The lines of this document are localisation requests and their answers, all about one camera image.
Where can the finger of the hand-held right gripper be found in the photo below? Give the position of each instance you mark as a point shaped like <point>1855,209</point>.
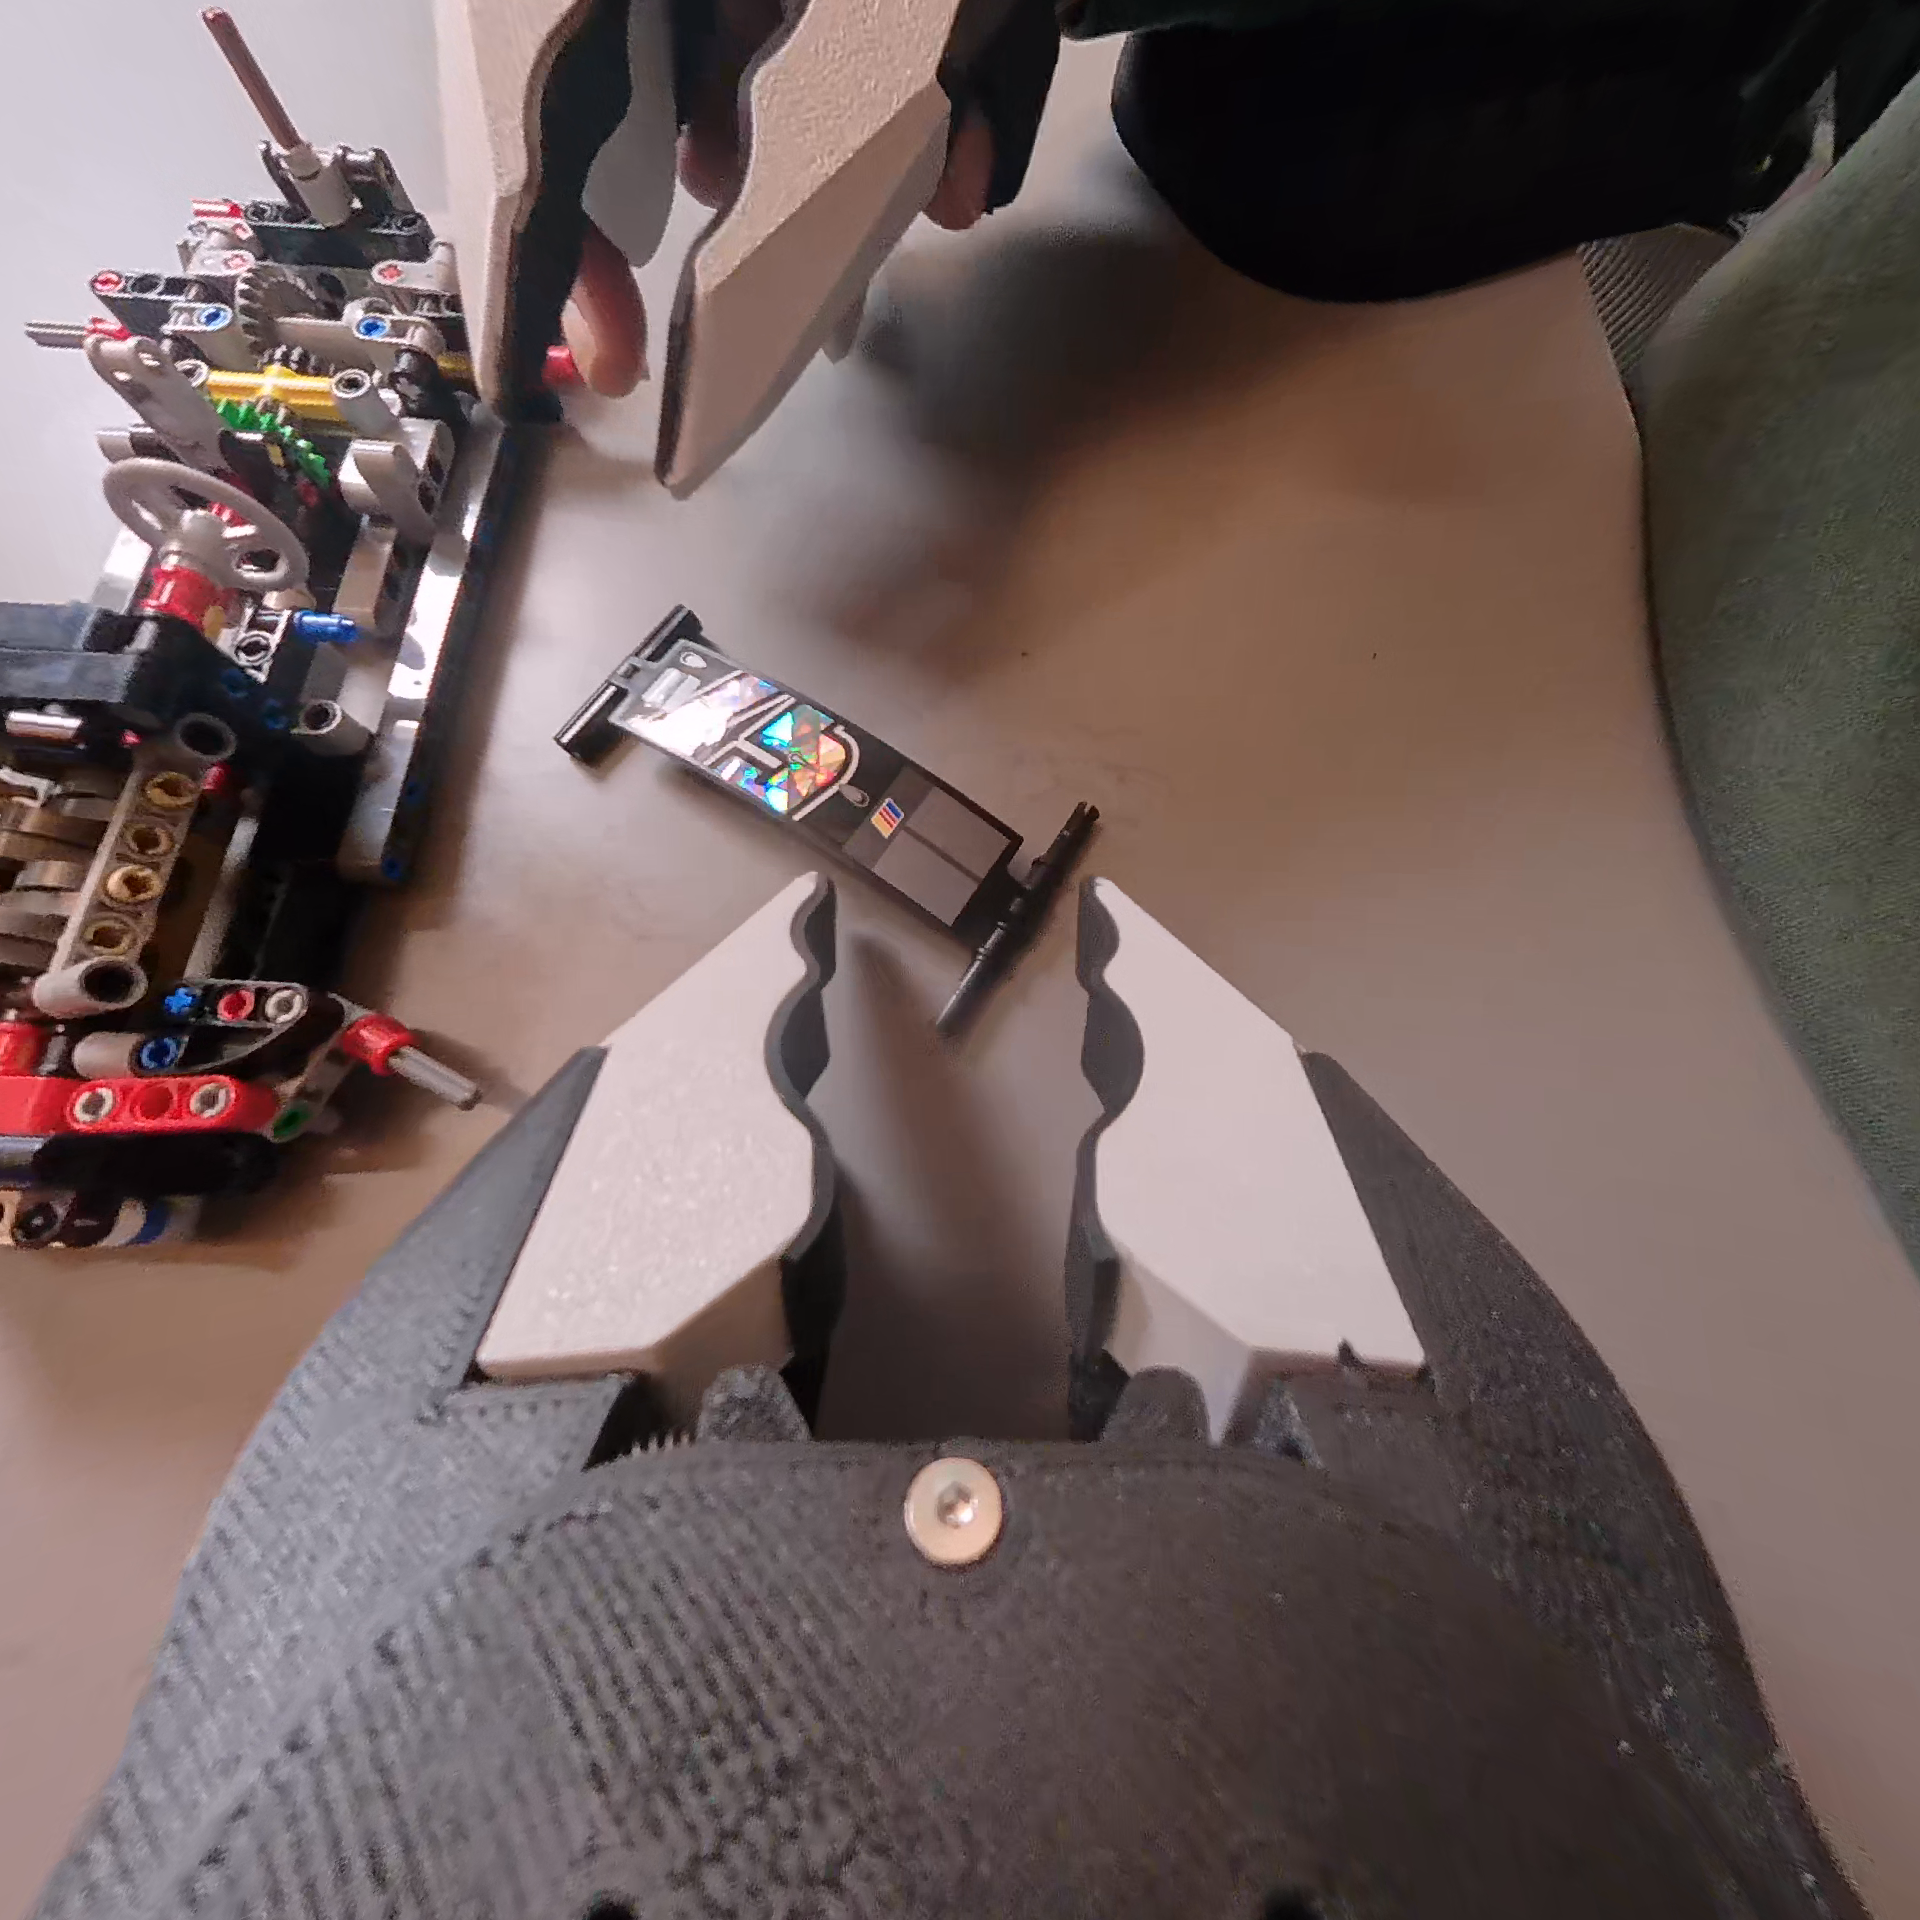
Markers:
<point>487,148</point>
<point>832,181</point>

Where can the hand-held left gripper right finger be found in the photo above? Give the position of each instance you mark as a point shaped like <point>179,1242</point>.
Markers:
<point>1260,1201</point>

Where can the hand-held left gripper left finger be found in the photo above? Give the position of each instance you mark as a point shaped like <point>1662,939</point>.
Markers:
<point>662,1201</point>

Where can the black curved lego panel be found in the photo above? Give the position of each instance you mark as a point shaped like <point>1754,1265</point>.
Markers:
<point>902,840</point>

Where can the lego car chassis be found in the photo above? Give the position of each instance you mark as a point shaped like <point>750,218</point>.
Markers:
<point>195,674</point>

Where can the person's right forearm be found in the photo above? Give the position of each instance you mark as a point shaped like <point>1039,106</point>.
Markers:
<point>1425,135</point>

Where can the person's right hand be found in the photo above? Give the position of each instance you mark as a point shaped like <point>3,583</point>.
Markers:
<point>609,322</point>

